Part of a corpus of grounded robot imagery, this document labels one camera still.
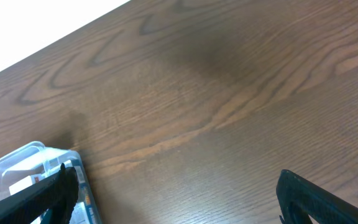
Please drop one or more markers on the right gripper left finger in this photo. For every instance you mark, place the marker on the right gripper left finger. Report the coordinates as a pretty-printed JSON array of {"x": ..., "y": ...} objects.
[{"x": 55, "y": 197}]

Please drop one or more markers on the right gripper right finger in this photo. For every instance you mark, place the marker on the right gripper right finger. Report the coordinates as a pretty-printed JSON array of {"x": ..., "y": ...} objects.
[{"x": 301, "y": 201}]

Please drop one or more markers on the long blue box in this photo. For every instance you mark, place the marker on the long blue box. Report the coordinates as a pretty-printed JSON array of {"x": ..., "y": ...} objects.
[{"x": 85, "y": 210}]

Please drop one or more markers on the clear plastic container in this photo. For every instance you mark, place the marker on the clear plastic container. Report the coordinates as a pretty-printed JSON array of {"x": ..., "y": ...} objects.
[{"x": 29, "y": 165}]

